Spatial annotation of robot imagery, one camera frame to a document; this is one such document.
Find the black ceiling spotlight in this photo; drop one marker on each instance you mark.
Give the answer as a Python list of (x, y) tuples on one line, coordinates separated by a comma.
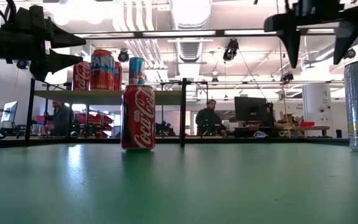
[(123, 56), (287, 76), (22, 64), (350, 53), (230, 49)]

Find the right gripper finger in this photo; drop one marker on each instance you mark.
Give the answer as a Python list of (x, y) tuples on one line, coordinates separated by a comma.
[(343, 37), (292, 43)]

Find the red Coca-Cola can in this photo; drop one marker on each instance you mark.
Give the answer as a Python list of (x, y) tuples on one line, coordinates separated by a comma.
[(138, 121), (81, 76)]

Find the black ceiling light rail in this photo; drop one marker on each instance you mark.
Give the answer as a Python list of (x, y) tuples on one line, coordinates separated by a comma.
[(220, 32)]

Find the white round pillar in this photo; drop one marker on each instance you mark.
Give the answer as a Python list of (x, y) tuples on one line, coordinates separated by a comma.
[(317, 109)]

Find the person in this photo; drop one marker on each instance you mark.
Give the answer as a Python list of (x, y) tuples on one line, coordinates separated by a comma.
[(208, 119), (61, 118)]

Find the black desk monitor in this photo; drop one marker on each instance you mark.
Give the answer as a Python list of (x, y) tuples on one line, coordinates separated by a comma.
[(249, 109)]

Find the blue silver Red Bull can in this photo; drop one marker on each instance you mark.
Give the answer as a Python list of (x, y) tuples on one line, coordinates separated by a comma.
[(136, 71)]

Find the red Fanta strawberry can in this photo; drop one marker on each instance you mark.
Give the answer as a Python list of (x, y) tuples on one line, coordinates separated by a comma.
[(102, 74), (118, 81)]

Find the silver desk monitor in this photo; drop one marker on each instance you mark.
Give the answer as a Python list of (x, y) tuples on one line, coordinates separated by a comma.
[(9, 111)]

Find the small red box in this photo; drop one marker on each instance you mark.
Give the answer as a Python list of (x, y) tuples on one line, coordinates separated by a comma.
[(306, 124)]

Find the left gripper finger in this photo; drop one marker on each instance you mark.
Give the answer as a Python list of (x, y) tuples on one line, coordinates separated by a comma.
[(54, 62), (61, 37)]

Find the red storage bins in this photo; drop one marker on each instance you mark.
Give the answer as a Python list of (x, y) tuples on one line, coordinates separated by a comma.
[(101, 119)]

